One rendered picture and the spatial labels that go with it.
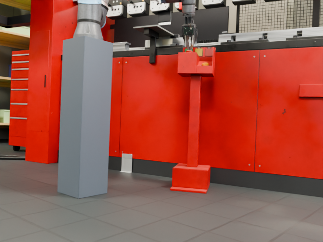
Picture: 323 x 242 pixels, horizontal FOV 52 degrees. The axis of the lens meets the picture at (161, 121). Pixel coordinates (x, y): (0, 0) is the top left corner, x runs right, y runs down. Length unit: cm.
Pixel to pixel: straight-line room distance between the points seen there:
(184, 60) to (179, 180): 68
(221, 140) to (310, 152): 51
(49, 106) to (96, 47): 115
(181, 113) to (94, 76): 76
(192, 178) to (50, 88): 140
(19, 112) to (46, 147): 86
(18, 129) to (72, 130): 190
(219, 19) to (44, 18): 142
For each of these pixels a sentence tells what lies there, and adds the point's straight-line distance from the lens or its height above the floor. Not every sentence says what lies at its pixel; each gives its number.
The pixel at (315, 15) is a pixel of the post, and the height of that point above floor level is 126.
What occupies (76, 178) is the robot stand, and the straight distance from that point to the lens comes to 167.
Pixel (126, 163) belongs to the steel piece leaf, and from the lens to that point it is 241.
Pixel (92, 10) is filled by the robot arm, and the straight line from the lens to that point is 176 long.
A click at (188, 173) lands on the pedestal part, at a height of 9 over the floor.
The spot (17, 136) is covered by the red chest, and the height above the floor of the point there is 15.
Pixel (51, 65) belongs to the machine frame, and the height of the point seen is 77.
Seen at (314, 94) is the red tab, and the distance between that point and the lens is 201.
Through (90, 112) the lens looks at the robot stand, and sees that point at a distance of 165.
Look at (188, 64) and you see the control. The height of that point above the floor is 71.
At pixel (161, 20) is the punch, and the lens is 254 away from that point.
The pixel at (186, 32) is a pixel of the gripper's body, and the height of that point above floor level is 88.
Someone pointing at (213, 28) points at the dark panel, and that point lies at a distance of 292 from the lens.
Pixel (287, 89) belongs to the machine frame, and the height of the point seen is 59.
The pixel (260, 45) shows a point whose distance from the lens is 211.
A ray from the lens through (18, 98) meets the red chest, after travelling 355.
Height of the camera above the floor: 41
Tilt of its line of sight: 1 degrees down
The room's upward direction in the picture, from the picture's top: 2 degrees clockwise
